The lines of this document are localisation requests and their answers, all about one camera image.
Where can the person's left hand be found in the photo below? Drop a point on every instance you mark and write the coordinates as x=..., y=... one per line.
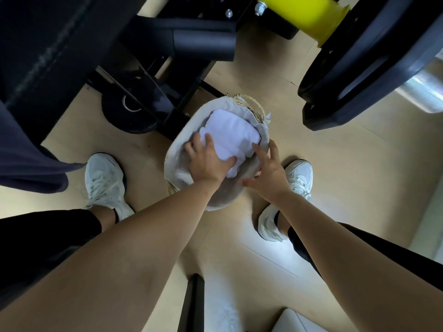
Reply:
x=205, y=162

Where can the person's right hand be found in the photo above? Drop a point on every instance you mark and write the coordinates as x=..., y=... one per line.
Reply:
x=273, y=179

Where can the person's left thumb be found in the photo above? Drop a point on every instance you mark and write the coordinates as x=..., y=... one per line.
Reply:
x=229, y=164

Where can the person's right thumb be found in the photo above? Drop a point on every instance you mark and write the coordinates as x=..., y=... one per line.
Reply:
x=252, y=183

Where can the person's right middle finger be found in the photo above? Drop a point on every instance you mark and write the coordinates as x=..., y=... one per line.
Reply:
x=274, y=150

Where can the white towel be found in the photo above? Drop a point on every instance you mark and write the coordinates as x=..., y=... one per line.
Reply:
x=230, y=134

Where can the person's left forearm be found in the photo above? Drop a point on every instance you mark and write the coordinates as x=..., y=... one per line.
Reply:
x=114, y=259

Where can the person's right forearm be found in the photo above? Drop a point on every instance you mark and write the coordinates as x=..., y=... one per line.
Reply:
x=346, y=266

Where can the white right sneaker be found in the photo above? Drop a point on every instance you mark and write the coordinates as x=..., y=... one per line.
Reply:
x=301, y=179

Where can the white sneaker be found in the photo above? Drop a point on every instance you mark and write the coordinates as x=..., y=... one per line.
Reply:
x=103, y=183
x=301, y=179

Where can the woven basket with beige liner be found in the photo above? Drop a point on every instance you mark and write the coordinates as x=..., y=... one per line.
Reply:
x=183, y=162

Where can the person's right leg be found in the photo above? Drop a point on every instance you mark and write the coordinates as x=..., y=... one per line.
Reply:
x=283, y=224

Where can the person's leg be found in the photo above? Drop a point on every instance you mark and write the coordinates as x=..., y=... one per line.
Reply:
x=283, y=224
x=105, y=217

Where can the small black weight plate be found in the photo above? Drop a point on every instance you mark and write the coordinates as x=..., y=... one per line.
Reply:
x=114, y=117

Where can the white left sneaker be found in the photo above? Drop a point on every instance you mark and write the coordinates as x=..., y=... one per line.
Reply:
x=103, y=183

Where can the black foam roller pad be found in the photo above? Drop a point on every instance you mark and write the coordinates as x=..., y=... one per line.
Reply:
x=200, y=39

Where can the large black weight plates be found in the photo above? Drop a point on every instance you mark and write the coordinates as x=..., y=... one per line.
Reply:
x=367, y=58

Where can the black metal bar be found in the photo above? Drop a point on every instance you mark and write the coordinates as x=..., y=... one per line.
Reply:
x=192, y=304

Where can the person's left leg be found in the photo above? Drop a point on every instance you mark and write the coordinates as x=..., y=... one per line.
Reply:
x=105, y=217

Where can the white flat object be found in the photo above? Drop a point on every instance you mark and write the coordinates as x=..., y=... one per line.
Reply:
x=297, y=323

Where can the silver barbell sleeve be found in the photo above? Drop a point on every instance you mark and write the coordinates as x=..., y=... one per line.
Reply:
x=422, y=89

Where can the black shorts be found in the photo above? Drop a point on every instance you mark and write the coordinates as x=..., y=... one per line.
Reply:
x=41, y=242

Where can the black padded bench seat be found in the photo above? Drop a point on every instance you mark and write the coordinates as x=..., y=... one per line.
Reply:
x=52, y=48

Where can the black gym machine frame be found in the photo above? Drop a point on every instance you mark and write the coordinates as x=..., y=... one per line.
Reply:
x=162, y=96

